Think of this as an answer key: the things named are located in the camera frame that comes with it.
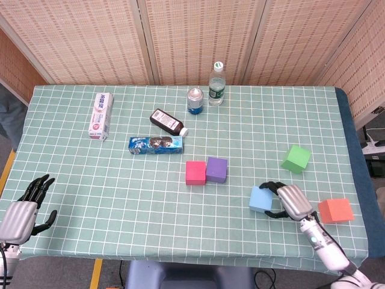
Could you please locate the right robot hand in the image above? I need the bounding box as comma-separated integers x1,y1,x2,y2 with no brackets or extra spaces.
259,181,313,222

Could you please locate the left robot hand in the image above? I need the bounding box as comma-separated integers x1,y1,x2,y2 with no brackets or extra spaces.
0,174,58,244

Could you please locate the light blue foam cube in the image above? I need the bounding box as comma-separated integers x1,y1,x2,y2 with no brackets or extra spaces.
248,185,274,213

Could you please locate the orange-red foam cube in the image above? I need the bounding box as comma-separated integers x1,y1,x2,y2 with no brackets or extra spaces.
318,198,355,224

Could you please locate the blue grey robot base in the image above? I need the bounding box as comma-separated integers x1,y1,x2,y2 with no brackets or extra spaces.
125,260,256,289

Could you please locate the green foam cube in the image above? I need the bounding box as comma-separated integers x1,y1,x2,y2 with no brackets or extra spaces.
280,144,311,175

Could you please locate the dark blue table cover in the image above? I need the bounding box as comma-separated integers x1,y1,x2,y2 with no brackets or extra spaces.
334,87,385,259

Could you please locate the purple foam cube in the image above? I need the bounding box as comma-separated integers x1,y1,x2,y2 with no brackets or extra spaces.
206,157,229,184

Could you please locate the magenta-red foam cube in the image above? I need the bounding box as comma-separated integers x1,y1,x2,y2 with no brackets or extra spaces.
185,161,207,185

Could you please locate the green checked tablecloth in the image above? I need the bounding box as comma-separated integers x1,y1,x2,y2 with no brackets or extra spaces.
0,85,369,276

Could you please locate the white pink toothpaste box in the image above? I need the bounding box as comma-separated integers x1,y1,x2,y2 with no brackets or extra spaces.
88,92,114,141

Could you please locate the clear water bottle green label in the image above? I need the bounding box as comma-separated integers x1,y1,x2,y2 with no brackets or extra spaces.
208,61,226,107

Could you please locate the blue silver drink can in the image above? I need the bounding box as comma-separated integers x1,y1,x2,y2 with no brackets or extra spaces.
186,87,205,116

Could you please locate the blue cookie box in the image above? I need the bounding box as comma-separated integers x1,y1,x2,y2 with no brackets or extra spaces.
128,135,184,156

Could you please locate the dark brown bottle white cap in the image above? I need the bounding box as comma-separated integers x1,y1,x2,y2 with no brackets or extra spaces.
149,108,189,137

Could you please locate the bamboo folding screen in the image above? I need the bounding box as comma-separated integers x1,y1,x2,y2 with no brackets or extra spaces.
0,0,385,121

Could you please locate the black floor cable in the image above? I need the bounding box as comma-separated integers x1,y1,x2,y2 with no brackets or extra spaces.
254,269,285,289

